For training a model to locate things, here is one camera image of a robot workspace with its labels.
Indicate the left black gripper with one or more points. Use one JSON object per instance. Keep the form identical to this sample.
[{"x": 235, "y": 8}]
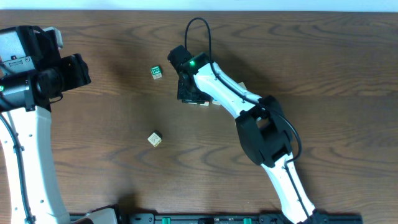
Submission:
[{"x": 76, "y": 71}]

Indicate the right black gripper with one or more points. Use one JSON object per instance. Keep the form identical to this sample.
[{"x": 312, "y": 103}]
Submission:
[{"x": 189, "y": 94}]

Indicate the cream wooden block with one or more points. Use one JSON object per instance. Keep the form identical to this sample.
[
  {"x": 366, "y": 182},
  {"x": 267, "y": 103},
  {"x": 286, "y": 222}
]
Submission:
[{"x": 242, "y": 85}]

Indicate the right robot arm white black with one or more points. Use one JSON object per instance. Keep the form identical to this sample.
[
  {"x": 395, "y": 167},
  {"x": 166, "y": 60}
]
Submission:
[{"x": 264, "y": 133}]

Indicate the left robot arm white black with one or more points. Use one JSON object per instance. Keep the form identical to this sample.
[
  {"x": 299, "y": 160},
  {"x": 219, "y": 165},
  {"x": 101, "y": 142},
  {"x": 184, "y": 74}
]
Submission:
[{"x": 26, "y": 144}]

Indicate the green letter block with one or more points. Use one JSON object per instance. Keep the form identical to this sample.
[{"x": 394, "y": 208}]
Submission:
[{"x": 156, "y": 72}]

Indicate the cream block with K drawing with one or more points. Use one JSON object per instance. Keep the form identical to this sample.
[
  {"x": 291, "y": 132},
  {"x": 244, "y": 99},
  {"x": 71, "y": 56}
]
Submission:
[{"x": 155, "y": 138}]

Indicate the black mounting rail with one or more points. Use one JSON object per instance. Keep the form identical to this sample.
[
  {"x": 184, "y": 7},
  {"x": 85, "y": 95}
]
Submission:
[{"x": 262, "y": 218}]

